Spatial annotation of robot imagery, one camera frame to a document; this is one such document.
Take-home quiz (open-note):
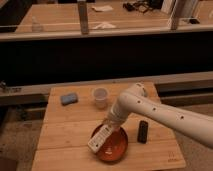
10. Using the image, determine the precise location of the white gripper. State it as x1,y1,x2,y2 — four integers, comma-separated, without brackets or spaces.
88,125,112,153

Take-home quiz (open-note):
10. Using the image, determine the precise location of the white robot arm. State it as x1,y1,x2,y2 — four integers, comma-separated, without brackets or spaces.
88,83,213,153

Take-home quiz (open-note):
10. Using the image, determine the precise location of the black bottle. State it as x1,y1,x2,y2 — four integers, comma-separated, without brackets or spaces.
137,121,148,143

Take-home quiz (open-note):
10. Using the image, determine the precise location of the clear bottle on far table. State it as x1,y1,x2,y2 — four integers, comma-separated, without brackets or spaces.
31,17,43,32

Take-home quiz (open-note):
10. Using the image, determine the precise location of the clear plastic cup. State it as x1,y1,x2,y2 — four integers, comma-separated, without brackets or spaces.
92,87,108,109

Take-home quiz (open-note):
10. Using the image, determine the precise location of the blue sponge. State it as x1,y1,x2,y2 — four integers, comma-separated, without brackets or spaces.
60,93,78,106

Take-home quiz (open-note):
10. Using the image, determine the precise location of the white crumpled cloth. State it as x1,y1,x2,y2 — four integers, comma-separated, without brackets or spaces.
92,22,116,29

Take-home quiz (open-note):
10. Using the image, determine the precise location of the white paper sheet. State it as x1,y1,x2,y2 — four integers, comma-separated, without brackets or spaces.
92,5,113,12

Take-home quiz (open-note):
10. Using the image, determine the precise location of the metal rail clamp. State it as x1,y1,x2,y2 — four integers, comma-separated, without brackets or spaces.
0,81,21,93

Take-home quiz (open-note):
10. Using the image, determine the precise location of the grey metal post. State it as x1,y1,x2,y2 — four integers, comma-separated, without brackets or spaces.
77,0,89,34
168,0,185,30

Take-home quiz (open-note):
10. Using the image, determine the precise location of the black cable bundle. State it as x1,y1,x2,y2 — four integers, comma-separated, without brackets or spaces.
122,0,161,14

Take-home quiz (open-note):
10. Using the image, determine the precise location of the grey metal post right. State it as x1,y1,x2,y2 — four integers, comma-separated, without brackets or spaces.
168,0,185,30

